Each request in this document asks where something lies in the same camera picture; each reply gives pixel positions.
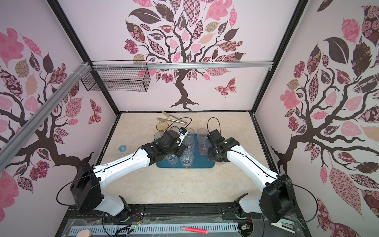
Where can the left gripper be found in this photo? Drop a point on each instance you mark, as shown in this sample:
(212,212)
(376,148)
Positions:
(180,152)

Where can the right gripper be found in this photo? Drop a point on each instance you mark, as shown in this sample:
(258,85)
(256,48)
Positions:
(209,156)

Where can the tall blue frosted cup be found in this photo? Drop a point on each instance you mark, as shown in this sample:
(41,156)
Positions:
(158,135)

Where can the clear glass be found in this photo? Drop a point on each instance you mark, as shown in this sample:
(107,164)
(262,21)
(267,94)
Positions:
(172,159)
(187,159)
(190,133)
(190,145)

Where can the teal plastic tray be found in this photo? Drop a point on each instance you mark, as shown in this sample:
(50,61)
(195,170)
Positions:
(198,162)

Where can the yellow transparent cup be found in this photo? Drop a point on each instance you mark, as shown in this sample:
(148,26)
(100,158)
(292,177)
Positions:
(162,126)

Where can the pink transparent cup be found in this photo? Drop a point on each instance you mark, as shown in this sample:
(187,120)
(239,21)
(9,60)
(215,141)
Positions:
(203,148)

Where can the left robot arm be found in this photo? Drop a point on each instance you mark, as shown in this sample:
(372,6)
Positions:
(88,185)

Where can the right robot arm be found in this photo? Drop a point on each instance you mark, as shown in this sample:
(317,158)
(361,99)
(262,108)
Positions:
(278,195)

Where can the metal serving tongs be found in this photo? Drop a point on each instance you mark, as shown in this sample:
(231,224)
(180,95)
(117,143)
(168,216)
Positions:
(170,118)

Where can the pink marker pen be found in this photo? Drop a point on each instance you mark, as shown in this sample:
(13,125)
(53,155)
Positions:
(194,230)

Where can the white stapler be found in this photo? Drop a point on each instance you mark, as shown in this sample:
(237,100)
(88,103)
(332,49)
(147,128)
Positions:
(285,225)

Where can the round beige sponge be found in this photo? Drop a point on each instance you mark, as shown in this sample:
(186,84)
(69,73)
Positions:
(84,233)

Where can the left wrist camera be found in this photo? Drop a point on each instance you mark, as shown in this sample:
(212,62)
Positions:
(182,135)

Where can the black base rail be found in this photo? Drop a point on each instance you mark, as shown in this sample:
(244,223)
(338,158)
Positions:
(225,210)

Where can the black wire basket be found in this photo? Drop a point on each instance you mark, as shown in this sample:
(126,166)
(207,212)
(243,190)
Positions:
(118,75)

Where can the grey slotted cable duct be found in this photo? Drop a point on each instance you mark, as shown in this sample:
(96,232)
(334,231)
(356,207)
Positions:
(156,229)

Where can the aluminium rail back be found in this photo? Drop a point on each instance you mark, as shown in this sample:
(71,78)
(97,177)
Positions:
(196,65)

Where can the aluminium rail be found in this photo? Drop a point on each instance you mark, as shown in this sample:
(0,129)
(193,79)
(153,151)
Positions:
(12,147)
(196,65)

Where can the aluminium rail left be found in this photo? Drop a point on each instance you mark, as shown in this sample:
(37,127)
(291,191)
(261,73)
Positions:
(12,147)

